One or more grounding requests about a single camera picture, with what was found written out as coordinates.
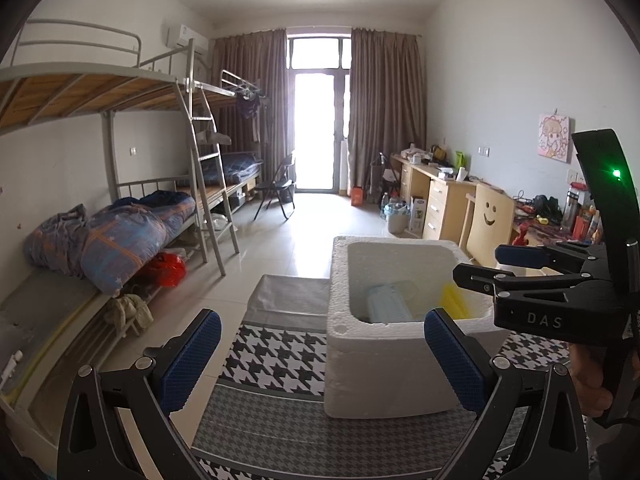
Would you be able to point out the grey bucket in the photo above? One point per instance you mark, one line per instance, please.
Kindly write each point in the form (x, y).
(398, 219)

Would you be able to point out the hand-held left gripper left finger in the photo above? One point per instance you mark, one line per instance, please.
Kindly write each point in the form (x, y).
(192, 360)

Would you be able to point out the white carton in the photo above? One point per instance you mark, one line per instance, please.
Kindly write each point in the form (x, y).
(419, 214)

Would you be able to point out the black headphones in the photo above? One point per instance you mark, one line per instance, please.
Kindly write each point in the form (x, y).
(547, 207)

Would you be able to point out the white wall socket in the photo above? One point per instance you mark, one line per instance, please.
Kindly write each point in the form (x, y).
(483, 151)

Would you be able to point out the wooden desk with drawers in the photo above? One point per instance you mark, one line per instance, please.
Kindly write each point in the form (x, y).
(440, 205)

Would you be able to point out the white foam box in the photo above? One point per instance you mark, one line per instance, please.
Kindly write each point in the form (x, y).
(380, 360)

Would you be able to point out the dark hanging clothes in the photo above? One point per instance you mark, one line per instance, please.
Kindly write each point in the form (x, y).
(248, 106)

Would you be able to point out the red plastic bag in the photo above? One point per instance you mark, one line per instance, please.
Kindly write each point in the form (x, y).
(167, 270)

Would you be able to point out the grey metal bunk bed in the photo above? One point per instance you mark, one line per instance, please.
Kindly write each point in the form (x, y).
(75, 90)
(235, 85)

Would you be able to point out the brown curtain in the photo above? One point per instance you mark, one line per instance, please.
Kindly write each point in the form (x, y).
(250, 70)
(387, 110)

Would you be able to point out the beige crumpled cloth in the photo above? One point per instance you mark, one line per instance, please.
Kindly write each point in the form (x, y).
(127, 312)

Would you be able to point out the group of toiletry bottles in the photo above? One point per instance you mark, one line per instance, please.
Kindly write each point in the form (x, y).
(582, 215)

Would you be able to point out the wooden chair with smiley face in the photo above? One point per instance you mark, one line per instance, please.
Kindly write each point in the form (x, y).
(487, 230)

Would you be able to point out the yellow ribbed cloth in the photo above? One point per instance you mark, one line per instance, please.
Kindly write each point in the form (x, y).
(454, 300)

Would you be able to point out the metal bunk ladder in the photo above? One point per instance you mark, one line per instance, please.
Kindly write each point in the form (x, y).
(210, 180)

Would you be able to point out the dark blue bedding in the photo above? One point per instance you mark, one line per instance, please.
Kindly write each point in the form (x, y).
(242, 166)

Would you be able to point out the orange bag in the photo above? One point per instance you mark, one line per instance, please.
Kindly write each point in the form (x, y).
(357, 196)

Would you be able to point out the pink cartoon wall picture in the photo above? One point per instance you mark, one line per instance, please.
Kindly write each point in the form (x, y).
(554, 137)

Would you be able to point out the white air conditioner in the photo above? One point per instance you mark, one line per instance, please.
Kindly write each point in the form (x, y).
(185, 39)

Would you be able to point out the houndstooth tablecloth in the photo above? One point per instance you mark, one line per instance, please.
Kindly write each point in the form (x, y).
(270, 360)

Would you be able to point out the person's right hand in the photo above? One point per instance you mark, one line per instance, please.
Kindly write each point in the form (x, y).
(587, 380)

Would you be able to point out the blue orange patterned quilt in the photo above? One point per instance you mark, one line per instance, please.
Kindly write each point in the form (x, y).
(120, 240)

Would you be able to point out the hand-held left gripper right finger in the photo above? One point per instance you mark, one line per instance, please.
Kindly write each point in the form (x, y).
(457, 362)

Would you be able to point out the glass balcony door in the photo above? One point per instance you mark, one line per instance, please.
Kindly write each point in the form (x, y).
(317, 125)

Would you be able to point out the blue face mask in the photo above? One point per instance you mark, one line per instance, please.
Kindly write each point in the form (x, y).
(390, 305)

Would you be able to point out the black folding chair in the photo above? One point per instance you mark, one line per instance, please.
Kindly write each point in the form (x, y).
(280, 185)

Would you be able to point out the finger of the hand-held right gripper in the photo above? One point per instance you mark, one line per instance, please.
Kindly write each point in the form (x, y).
(480, 276)
(522, 256)

